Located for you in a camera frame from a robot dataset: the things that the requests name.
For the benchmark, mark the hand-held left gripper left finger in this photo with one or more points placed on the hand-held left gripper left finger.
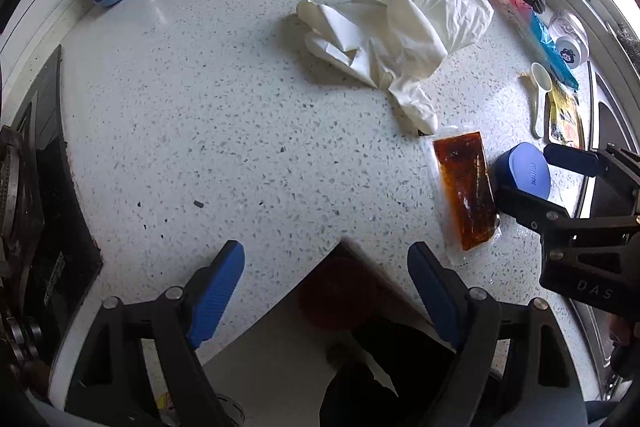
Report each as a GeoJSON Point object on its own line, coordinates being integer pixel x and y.
{"type": "Point", "coordinates": [215, 292]}

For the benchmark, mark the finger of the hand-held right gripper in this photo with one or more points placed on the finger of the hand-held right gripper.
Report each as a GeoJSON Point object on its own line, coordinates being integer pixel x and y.
{"type": "Point", "coordinates": [525, 204]}
{"type": "Point", "coordinates": [570, 159]}

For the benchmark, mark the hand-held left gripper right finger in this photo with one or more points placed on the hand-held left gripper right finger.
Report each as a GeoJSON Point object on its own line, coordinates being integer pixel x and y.
{"type": "Point", "coordinates": [435, 297]}

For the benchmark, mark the blue round lid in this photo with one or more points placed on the blue round lid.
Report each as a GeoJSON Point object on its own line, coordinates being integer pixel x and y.
{"type": "Point", "coordinates": [520, 167]}

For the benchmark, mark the brown sauce packet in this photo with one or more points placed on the brown sauce packet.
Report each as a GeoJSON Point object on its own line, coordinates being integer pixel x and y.
{"type": "Point", "coordinates": [465, 192]}

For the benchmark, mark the red plastic bin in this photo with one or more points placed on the red plastic bin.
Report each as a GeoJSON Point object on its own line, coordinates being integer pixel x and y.
{"type": "Point", "coordinates": [335, 292]}

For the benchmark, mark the white rubber glove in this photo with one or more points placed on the white rubber glove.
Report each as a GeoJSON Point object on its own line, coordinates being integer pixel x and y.
{"type": "Point", "coordinates": [440, 2]}
{"type": "Point", "coordinates": [350, 37]}

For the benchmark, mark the yellow snack packet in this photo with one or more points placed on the yellow snack packet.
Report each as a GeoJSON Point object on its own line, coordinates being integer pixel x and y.
{"type": "Point", "coordinates": [565, 117]}

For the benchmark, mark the stainless steel sink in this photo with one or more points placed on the stainless steel sink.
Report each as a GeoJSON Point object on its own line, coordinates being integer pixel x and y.
{"type": "Point", "coordinates": [607, 132]}

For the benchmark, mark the white plastic spoon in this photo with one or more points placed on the white plastic spoon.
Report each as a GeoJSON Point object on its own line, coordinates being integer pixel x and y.
{"type": "Point", "coordinates": [541, 79]}

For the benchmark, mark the small white cartoon jar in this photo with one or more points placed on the small white cartoon jar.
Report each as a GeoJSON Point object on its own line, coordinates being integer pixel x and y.
{"type": "Point", "coordinates": [570, 47]}

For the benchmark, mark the blue plastic packet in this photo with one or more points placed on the blue plastic packet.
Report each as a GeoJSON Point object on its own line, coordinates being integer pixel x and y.
{"type": "Point", "coordinates": [547, 47]}

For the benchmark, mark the black gas stove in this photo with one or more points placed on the black gas stove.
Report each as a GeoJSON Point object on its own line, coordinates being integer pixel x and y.
{"type": "Point", "coordinates": [55, 227]}

